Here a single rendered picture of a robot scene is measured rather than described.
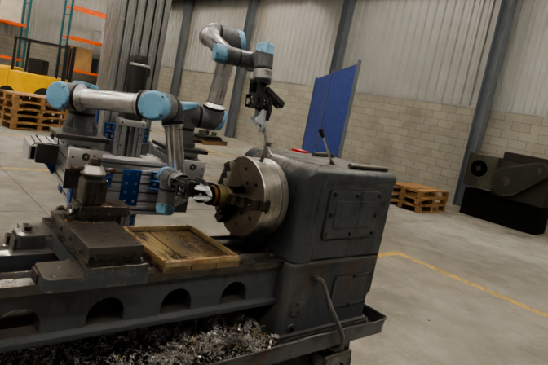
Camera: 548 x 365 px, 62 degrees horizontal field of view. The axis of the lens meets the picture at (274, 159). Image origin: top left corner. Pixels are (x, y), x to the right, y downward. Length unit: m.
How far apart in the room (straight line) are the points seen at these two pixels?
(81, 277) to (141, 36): 1.44
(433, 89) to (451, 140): 1.48
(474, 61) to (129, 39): 10.82
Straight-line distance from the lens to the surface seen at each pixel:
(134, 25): 2.47
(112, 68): 2.42
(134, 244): 1.44
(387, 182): 2.11
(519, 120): 11.79
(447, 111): 12.51
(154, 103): 1.87
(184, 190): 1.74
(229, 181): 1.77
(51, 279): 1.34
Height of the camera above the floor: 1.44
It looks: 6 degrees down
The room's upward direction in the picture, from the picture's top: 11 degrees clockwise
